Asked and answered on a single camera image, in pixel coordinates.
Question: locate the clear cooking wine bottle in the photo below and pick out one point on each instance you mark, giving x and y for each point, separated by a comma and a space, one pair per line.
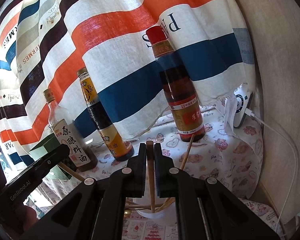
66, 133

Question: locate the christmas print tablecloth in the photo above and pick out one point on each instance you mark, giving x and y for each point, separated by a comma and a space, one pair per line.
137, 226

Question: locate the striped Hermes curtain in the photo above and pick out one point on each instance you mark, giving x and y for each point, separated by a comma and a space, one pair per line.
43, 43

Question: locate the red cap vinegar bottle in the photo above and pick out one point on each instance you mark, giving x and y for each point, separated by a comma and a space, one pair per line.
178, 88

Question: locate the left hand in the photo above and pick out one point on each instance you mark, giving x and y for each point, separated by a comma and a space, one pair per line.
20, 220

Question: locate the translucent plastic cup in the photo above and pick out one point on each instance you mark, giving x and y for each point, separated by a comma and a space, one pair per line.
167, 213

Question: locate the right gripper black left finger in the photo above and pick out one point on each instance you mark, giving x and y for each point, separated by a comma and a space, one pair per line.
95, 208

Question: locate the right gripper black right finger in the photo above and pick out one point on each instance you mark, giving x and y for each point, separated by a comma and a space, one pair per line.
206, 209

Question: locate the green checkered box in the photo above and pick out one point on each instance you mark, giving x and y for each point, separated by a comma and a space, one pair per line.
42, 148

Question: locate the light wooden board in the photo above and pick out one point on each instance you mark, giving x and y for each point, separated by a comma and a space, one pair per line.
274, 27

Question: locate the teddy bear print cloth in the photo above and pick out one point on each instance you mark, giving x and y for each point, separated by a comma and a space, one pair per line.
234, 158

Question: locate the dark soy sauce bottle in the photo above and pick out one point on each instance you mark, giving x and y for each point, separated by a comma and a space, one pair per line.
121, 150

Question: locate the white charging device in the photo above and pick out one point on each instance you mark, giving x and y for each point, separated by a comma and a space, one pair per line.
244, 97

